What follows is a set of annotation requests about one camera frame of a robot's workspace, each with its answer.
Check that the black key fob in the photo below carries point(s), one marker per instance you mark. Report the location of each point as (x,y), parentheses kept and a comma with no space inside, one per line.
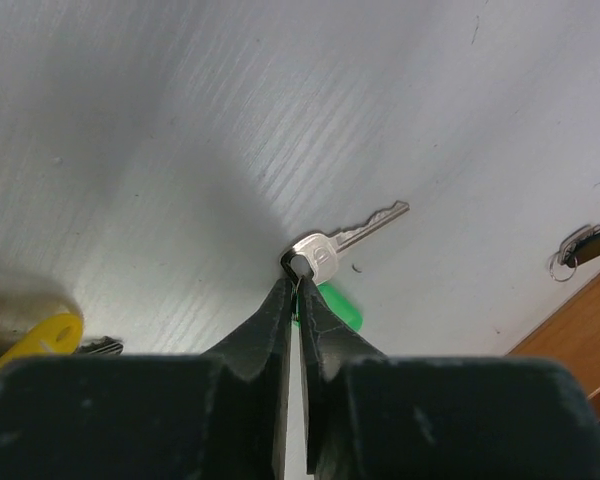
(579,248)

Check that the green key tag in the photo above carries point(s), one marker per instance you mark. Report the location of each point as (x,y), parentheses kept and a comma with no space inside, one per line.
(319,255)

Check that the wooden compartment tray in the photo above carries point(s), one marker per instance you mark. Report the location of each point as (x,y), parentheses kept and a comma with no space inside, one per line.
(571,336)

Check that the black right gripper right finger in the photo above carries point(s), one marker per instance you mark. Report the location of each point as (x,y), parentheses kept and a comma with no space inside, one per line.
(369,415)

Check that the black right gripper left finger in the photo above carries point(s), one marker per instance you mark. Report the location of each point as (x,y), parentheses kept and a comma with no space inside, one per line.
(220,414)

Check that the metal keyring with coloured keys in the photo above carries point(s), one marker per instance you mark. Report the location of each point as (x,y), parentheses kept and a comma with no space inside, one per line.
(39,318)

